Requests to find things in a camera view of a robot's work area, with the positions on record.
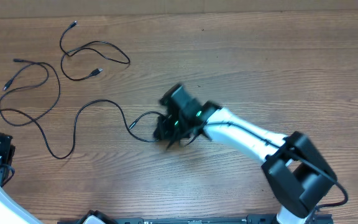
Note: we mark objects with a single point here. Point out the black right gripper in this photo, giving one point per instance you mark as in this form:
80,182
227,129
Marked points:
165,132

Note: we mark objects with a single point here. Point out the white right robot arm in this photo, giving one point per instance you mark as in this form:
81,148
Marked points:
296,171

